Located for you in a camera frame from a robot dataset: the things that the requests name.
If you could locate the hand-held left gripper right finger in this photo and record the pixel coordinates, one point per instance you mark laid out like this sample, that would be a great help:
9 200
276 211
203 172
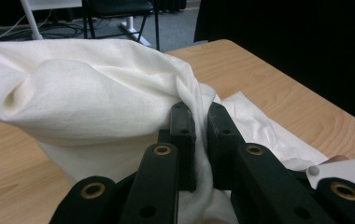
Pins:
222 133

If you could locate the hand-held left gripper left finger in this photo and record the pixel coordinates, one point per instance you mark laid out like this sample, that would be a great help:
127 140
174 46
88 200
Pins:
183 130

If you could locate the white cloth garment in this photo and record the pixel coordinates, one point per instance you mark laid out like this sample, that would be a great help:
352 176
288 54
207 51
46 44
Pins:
88 99

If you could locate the black curtain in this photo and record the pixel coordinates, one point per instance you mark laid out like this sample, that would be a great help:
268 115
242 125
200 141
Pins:
291 46

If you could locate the white stand foot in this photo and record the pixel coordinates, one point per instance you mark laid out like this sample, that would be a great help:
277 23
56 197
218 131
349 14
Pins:
133 31

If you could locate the black chair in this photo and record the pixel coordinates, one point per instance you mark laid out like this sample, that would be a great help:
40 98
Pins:
119 9

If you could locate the white board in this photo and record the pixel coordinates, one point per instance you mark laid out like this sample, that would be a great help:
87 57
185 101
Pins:
54 4

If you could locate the white stand pole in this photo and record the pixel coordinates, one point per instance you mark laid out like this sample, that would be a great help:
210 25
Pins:
31 21

